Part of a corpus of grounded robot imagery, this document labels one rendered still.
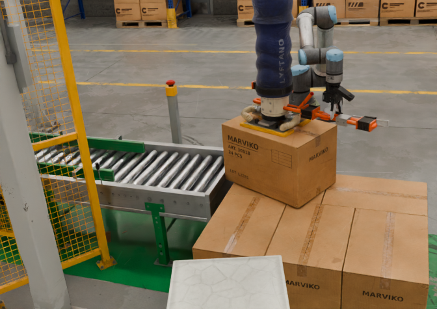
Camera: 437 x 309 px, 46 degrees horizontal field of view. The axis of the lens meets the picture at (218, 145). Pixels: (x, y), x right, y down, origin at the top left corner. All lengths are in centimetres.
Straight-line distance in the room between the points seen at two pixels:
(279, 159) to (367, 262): 78
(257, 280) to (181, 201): 153
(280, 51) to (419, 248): 129
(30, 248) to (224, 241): 104
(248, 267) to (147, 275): 176
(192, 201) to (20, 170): 108
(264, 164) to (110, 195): 107
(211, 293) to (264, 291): 18
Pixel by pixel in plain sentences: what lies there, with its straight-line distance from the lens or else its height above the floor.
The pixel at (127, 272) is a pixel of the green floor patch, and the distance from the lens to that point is 369.
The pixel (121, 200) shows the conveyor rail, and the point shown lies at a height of 48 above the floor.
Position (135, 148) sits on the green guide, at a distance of 399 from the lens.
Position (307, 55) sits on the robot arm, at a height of 142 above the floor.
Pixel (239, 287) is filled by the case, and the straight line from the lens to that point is 185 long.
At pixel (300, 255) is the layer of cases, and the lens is 277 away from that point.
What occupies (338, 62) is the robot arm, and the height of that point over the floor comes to 141.
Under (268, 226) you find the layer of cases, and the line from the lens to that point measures 300.
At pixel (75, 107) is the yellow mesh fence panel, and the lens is 325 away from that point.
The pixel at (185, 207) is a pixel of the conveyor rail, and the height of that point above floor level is 49.
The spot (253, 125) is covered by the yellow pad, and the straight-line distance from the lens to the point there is 319.
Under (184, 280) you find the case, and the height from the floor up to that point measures 102.
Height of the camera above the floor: 221
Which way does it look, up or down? 25 degrees down
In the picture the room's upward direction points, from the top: 4 degrees counter-clockwise
